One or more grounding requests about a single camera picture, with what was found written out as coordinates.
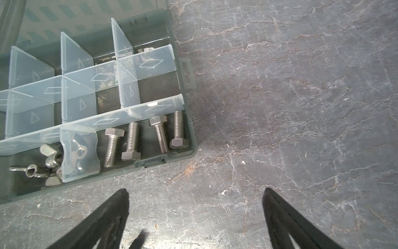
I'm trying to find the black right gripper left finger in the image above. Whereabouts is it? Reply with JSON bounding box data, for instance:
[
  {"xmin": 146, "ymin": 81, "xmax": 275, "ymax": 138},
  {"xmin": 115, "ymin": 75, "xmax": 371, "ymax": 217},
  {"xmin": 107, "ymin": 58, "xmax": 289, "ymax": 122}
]
[{"xmin": 49, "ymin": 188, "xmax": 130, "ymax": 249}]

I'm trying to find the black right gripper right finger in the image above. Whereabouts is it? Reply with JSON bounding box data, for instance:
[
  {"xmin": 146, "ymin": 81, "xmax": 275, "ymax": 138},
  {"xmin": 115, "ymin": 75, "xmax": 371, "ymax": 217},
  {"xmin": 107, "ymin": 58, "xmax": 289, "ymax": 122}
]
[{"xmin": 262, "ymin": 188, "xmax": 341, "ymax": 249}]

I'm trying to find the silver wing nut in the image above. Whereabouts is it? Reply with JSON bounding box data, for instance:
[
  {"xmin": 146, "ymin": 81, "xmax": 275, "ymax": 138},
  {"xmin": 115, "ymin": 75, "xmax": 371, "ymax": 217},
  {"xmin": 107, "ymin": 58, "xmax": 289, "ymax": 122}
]
[
  {"xmin": 9, "ymin": 164, "xmax": 49, "ymax": 178},
  {"xmin": 39, "ymin": 144, "xmax": 64, "ymax": 169},
  {"xmin": 71, "ymin": 137, "xmax": 88, "ymax": 171}
]

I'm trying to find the silver hex bolt short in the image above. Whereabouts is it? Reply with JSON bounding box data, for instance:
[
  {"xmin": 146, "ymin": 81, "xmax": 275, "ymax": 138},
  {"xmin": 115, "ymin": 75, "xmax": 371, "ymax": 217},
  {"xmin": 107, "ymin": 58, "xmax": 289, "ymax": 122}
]
[{"xmin": 121, "ymin": 122, "xmax": 141, "ymax": 161}]

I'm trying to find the dark hex bolt large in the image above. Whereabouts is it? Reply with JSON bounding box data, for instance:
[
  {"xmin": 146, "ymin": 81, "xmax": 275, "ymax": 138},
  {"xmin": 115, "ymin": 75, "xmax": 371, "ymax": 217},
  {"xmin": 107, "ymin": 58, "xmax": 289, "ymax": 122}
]
[{"xmin": 170, "ymin": 111, "xmax": 189, "ymax": 149}]

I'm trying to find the green transparent compartment organizer box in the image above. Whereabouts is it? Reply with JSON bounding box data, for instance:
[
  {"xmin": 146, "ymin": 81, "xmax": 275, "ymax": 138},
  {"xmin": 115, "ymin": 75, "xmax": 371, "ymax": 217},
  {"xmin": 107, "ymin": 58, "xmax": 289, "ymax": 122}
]
[{"xmin": 1, "ymin": 1, "xmax": 198, "ymax": 204}]

